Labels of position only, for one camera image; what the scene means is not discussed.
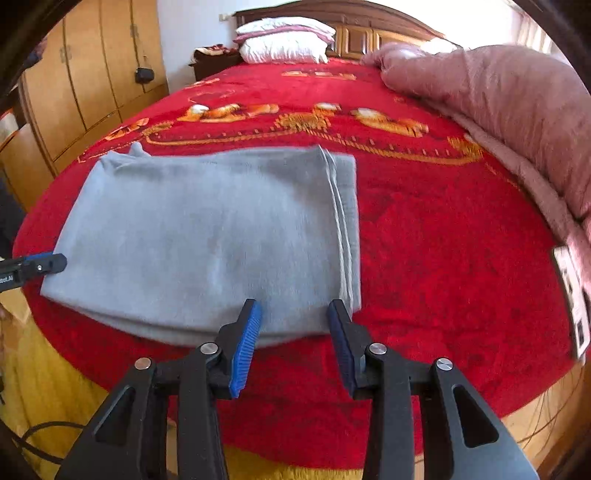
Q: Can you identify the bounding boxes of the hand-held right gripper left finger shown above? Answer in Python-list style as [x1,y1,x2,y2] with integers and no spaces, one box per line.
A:
[54,299,263,480]

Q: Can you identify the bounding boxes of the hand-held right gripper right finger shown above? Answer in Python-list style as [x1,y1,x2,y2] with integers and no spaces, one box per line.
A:
[327,299,541,480]

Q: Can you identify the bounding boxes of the grey pants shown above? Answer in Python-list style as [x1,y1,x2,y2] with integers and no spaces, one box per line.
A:
[41,142,362,349]

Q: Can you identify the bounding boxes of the yellow fluffy rug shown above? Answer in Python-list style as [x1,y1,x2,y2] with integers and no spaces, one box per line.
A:
[0,314,370,480]

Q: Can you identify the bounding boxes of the red patterned blanket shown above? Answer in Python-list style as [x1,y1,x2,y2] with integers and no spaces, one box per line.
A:
[13,60,589,472]

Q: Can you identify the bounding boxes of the wooden wardrobe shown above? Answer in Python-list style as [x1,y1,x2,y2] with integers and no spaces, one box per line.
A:
[0,0,170,210]

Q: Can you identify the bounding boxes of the wooden bed footboard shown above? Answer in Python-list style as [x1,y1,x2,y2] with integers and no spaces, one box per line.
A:
[501,364,588,468]

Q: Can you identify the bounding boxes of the white printed card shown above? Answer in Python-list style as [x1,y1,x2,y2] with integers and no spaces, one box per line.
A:
[551,244,591,361]

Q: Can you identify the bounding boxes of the dark wooden nightstand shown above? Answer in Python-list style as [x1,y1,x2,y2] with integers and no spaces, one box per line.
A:
[188,55,243,82]

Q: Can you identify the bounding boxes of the folded patterned blanket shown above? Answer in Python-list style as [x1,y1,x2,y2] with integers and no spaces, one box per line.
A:
[193,44,242,62]

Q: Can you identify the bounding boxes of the pink checked quilt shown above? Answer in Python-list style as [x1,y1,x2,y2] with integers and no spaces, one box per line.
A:
[360,42,591,271]

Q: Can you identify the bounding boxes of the wooden headboard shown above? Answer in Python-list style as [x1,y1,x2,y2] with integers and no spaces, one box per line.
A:
[232,0,459,58]

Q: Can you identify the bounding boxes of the white pillow with pink edge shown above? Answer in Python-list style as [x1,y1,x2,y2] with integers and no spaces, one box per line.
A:
[235,17,336,45]

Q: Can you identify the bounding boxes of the light curtain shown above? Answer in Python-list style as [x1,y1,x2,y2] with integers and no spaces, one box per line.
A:
[512,11,557,52]

